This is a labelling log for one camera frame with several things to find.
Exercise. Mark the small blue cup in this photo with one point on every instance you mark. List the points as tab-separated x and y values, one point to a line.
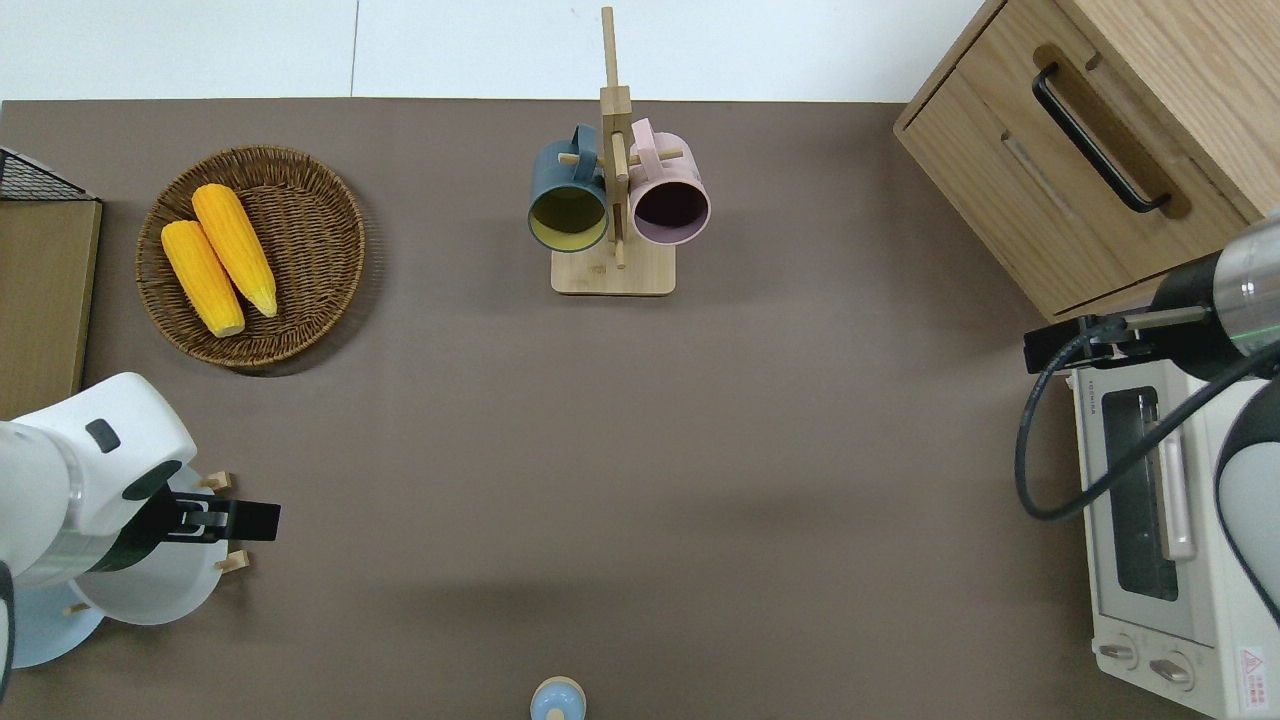
557	702

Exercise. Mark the wooden drawer cabinet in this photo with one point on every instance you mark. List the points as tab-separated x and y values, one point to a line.
1000	180

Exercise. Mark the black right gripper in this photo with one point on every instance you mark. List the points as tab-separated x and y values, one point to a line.
1190	320

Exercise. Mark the wooden mug tree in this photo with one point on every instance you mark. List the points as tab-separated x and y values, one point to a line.
612	275

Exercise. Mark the gray plate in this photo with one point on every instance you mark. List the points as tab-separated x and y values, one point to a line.
150	595

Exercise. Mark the yellow corn cob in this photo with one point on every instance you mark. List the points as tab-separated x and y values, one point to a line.
200	275
235	245

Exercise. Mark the brown wicker basket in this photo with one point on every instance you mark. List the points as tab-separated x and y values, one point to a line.
300	260

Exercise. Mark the wooden board lid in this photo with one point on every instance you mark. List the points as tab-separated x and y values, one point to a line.
40	300

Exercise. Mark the dark teal mug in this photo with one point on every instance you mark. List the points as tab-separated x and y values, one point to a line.
565	215

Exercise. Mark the pink mug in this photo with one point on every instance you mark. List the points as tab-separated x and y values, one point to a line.
670	205

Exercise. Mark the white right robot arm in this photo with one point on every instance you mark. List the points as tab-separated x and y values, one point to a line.
1250	290

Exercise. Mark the low wooden plate rack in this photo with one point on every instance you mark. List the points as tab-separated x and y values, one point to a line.
218	482

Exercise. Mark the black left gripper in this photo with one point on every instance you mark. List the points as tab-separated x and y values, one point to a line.
165	525

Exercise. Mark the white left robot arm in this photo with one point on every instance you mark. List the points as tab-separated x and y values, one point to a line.
90	470

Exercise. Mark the light blue plate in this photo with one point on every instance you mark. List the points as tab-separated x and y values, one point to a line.
45	630

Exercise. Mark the white toaster oven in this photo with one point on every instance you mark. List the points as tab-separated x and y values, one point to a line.
1110	600

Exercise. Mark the brown table mat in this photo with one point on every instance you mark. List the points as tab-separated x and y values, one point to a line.
700	450

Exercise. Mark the white oven knob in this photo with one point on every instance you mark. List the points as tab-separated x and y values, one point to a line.
1118	653
1170	668

